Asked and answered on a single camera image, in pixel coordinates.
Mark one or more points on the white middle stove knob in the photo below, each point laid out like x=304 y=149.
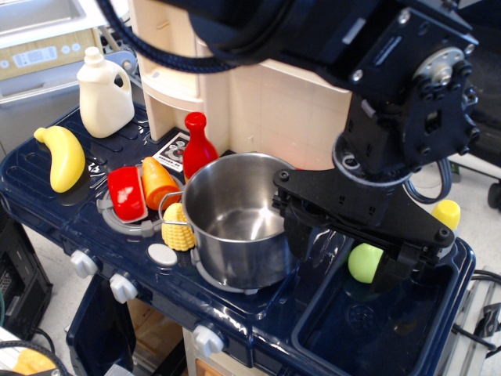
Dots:
x=122 y=289

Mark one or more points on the white right stove knob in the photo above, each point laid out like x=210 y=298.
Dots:
x=208 y=341

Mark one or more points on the grey left stove burner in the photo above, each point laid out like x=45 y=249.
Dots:
x=146 y=227

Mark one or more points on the cream toy kitchen tower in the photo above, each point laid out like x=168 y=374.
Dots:
x=270 y=108

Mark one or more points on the dark blue toy kitchen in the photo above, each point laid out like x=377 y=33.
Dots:
x=318 y=321

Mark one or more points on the black computer case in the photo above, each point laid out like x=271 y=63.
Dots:
x=25 y=287

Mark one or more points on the grey round stove button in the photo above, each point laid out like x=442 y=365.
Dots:
x=162 y=255

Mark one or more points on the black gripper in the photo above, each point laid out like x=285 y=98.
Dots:
x=385 y=217

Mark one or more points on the red toy cheese wedge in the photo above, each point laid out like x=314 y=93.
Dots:
x=126 y=193

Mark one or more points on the cream toy jug bottle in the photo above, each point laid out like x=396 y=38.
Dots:
x=106 y=104

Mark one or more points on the yellow toy corn cob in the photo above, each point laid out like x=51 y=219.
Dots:
x=176 y=234

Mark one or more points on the yellow toy banana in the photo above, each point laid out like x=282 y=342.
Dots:
x=67 y=156

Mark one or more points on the green toy apple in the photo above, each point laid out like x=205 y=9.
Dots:
x=363 y=262

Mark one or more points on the grey lab appliance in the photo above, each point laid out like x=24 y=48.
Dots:
x=42 y=43

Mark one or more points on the white stove knob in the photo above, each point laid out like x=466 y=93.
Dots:
x=208 y=341
x=122 y=289
x=83 y=265

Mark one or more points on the red toy ketchup bottle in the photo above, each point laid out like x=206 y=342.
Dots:
x=199 y=150

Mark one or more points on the white left stove knob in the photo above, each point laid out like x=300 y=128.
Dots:
x=83 y=265

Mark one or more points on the orange toy carrot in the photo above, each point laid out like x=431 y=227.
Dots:
x=157 y=183

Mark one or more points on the stainless steel pot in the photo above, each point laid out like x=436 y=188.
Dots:
x=240 y=238

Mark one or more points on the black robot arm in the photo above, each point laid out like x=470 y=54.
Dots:
x=405 y=64

